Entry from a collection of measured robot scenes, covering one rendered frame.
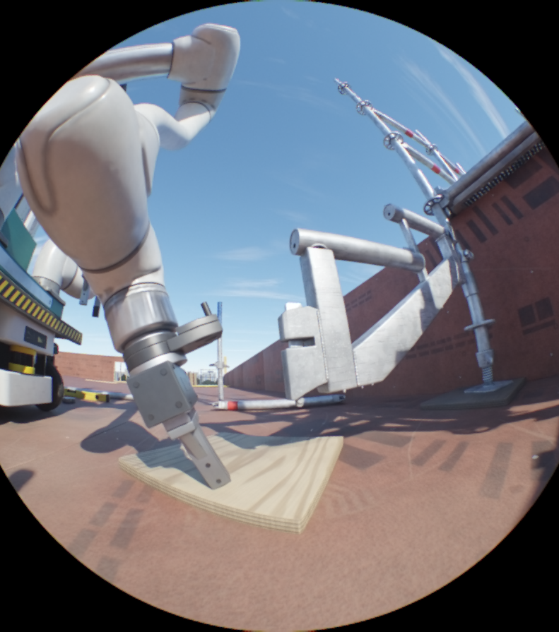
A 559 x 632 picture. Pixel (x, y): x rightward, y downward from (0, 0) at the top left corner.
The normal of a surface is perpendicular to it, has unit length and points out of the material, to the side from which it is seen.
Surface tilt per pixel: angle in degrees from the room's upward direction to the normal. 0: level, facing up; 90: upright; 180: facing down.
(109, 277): 165
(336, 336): 90
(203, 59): 159
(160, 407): 90
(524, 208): 90
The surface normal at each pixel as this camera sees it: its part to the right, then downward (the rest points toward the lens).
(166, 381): 0.30, -0.29
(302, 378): 0.09, -0.28
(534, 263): -0.95, -0.03
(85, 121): 0.84, 0.42
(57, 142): 0.55, 0.67
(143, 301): 0.61, -0.41
